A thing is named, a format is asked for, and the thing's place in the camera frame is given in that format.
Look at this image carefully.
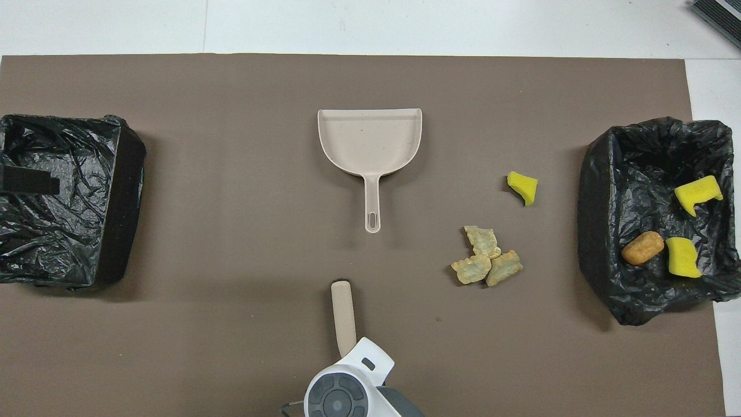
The beige hand brush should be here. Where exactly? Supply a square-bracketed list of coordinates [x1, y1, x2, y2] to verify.
[331, 280, 358, 359]

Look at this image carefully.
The beige plastic dustpan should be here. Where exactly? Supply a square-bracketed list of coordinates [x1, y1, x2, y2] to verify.
[317, 108, 423, 234]

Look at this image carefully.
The small yellow sponge wedge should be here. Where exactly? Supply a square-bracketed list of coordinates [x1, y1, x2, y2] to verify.
[507, 171, 539, 206]

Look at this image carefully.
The brown cork-like lump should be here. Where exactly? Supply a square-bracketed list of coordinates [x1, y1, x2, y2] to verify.
[622, 231, 665, 266]

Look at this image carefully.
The wavy yellow sponge piece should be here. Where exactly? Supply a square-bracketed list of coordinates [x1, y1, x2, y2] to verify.
[666, 237, 702, 279]

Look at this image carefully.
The notched yellow sponge piece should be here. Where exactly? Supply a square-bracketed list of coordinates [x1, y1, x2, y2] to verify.
[674, 175, 724, 218]

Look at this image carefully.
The black bag-lined bin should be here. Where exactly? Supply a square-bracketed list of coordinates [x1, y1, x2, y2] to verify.
[0, 114, 146, 290]
[577, 116, 741, 326]

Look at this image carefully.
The brown table mat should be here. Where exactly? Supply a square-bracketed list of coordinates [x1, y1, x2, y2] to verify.
[0, 54, 727, 417]

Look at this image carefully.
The bread piece top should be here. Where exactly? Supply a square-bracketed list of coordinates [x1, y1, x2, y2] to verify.
[451, 255, 492, 285]

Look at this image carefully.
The bread piece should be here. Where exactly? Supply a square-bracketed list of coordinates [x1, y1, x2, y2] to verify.
[451, 255, 492, 285]
[485, 250, 523, 287]
[463, 225, 502, 259]

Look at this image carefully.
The bread piece lower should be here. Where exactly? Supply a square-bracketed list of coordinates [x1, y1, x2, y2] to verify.
[463, 225, 502, 259]

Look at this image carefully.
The bread piece left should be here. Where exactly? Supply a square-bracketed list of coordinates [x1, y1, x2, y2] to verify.
[485, 250, 523, 287]

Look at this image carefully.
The grey ribbed block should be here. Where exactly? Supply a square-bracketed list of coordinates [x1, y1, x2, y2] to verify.
[690, 0, 741, 50]

